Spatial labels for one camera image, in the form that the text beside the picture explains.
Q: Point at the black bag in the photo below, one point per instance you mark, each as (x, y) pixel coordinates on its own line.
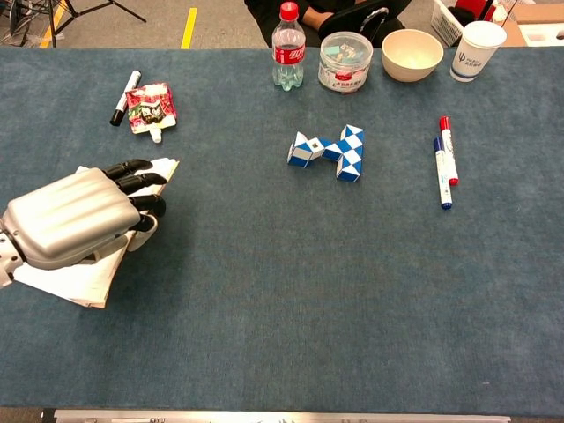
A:
(343, 20)

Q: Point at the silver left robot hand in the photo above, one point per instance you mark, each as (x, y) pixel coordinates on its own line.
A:
(70, 216)

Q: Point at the cardboard box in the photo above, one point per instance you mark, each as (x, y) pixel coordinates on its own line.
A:
(542, 13)

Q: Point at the blue whiteboard marker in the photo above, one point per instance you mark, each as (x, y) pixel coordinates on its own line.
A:
(443, 180)

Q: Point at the silver carabiner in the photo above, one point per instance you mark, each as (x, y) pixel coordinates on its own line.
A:
(368, 20)

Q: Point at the seated person in black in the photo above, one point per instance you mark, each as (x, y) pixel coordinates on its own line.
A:
(264, 22)

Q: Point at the yellow spiral notebook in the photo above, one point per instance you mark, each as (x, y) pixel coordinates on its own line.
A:
(83, 282)

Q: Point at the red box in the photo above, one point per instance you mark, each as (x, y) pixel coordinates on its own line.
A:
(469, 5)

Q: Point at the blue felt table cloth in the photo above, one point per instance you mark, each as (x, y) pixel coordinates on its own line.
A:
(282, 286)

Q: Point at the clear red-capped cola bottle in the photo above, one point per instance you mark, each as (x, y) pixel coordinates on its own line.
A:
(288, 57)

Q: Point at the clear jar of binder clips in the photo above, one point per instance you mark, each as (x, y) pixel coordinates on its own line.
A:
(346, 70)

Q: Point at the red whiteboard marker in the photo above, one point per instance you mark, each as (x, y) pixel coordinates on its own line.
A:
(446, 128)

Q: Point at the red snack pouch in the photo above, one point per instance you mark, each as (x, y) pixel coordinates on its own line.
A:
(150, 108)

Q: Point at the blue white snake puzzle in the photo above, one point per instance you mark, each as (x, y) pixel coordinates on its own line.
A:
(348, 154)

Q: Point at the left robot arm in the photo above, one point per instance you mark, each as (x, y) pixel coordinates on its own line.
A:
(6, 260)

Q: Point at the black tripod stand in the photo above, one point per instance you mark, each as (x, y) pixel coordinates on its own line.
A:
(52, 26)

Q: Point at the aluminium table edge rail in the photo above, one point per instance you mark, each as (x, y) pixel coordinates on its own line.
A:
(264, 416)

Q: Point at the white plastic basket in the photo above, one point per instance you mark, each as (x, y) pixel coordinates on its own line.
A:
(443, 20)

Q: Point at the cream bowl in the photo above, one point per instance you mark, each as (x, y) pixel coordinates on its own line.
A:
(412, 57)

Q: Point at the white paper cup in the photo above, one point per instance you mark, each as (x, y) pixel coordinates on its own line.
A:
(473, 53)

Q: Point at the black whiteboard marker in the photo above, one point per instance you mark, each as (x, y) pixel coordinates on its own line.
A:
(125, 97)

